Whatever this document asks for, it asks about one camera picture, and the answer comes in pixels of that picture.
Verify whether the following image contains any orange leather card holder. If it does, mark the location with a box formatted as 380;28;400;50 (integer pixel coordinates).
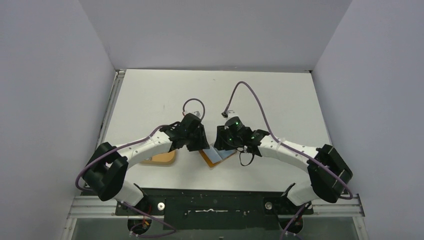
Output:
199;145;237;168

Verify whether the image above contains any purple cable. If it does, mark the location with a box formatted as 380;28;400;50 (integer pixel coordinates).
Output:
74;98;206;239
221;81;354;240

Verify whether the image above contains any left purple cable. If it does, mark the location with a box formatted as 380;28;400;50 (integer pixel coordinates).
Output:
74;98;206;239

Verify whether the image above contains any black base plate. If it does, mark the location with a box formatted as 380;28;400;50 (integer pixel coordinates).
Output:
115;187;314;231

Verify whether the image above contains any aluminium frame rail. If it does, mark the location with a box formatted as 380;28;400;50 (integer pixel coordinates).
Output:
67;195;365;219

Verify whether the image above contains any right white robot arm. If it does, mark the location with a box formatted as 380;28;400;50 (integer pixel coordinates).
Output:
214;115;353;214

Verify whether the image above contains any orange plastic tray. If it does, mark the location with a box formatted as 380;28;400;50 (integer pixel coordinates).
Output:
140;150;177;166

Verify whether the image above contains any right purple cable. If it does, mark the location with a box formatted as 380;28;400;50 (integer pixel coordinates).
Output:
221;81;354;240

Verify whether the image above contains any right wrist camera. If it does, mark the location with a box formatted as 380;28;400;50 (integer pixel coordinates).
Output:
221;110;237;120

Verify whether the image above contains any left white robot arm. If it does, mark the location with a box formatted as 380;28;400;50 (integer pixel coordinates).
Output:
75;113;209;215

